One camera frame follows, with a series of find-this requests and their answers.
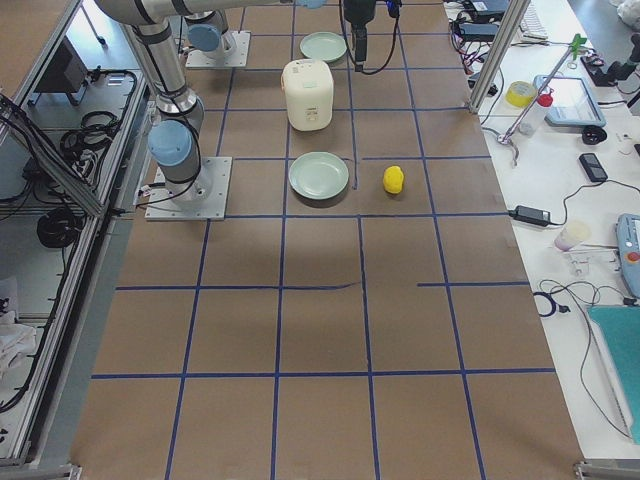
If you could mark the black power adapter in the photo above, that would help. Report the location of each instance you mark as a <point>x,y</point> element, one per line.
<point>530,215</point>

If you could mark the aluminium frame post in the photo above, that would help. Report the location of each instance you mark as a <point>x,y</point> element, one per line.
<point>508,27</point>

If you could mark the metal rod stick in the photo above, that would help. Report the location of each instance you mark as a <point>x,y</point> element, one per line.
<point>575,47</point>

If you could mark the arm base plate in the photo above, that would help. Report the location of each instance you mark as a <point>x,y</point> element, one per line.
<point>211,49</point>
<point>205,199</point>

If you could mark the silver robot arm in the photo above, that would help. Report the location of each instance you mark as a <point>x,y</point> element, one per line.
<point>174,141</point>

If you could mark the teal mat board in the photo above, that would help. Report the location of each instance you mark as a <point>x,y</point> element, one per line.
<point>620,328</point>

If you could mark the green plate near base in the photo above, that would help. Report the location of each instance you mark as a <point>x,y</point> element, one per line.
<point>318,175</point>
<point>325,46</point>

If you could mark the white rice cooker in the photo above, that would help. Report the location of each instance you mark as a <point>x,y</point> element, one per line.
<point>308,87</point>

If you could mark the yellow tape roll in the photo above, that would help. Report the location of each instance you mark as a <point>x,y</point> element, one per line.
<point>520,94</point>

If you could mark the blue teach pendant tablet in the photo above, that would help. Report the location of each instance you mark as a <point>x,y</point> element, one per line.
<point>573,104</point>

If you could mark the plastic cup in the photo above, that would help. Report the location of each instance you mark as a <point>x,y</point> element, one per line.
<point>573,233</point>

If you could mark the red cap squeeze bottle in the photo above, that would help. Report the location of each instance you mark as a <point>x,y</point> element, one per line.
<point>536,115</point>

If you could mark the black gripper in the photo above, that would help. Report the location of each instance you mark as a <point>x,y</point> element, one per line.
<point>358,11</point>

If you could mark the yellow lemon toy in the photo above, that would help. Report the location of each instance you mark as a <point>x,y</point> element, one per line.
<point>393,180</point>

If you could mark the black phone remote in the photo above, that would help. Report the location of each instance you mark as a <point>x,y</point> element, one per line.
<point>593,168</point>

